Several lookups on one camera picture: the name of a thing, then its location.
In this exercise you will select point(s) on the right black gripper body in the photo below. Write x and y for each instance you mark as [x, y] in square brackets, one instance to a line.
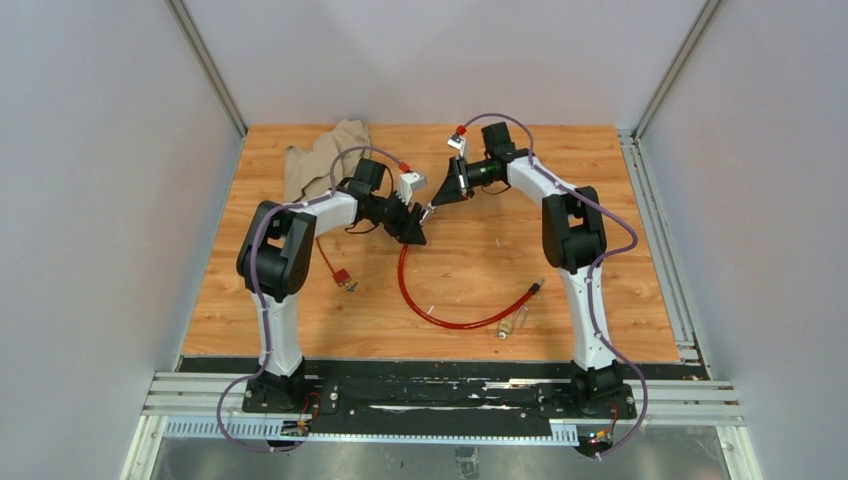
[467, 177]

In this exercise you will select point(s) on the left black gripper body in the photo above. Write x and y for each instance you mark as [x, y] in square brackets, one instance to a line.
[392, 215]

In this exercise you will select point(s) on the silver key with ring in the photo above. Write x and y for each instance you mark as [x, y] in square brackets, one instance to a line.
[427, 213]

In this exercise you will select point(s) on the red cable lock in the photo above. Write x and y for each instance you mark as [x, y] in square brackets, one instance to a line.
[473, 314]

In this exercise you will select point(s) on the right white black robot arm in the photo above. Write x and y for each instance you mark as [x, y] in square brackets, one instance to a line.
[574, 243]

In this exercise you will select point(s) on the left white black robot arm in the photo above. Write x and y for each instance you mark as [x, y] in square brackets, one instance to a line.
[274, 262]

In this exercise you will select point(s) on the beige cloth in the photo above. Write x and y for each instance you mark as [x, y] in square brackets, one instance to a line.
[307, 171]

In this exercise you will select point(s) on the brass padlock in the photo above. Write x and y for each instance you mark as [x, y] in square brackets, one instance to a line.
[508, 325]

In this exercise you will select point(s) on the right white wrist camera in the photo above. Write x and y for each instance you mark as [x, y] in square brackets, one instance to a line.
[458, 142]

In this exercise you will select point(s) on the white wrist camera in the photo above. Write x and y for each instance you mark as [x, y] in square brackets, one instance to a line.
[458, 142]
[408, 182]

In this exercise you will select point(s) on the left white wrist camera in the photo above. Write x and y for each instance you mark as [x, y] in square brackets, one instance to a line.
[408, 182]

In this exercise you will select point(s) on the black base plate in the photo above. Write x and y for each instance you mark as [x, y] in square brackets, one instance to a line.
[441, 400]

